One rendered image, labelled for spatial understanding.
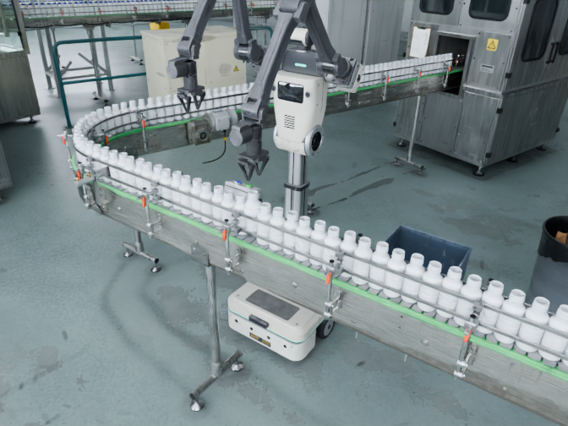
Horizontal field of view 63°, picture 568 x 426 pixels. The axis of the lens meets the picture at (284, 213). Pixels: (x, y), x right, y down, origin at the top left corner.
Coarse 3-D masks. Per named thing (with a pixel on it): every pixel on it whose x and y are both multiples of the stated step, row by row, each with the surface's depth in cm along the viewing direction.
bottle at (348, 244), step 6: (348, 234) 158; (354, 234) 157; (348, 240) 156; (354, 240) 156; (342, 246) 157; (348, 246) 156; (354, 246) 157; (348, 252) 157; (342, 258) 159; (348, 258) 158; (342, 264) 160; (348, 264) 159; (348, 276) 161
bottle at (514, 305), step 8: (512, 296) 130; (520, 296) 131; (504, 304) 132; (512, 304) 130; (520, 304) 129; (512, 312) 130; (520, 312) 129; (504, 320) 133; (512, 320) 131; (496, 328) 136; (504, 328) 133; (512, 328) 132; (496, 336) 136; (504, 336) 134
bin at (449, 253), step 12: (396, 228) 202; (408, 228) 203; (396, 240) 207; (408, 240) 206; (420, 240) 202; (432, 240) 199; (444, 240) 196; (408, 252) 208; (420, 252) 205; (432, 252) 201; (444, 252) 198; (456, 252) 195; (468, 252) 187; (444, 264) 200; (456, 264) 197
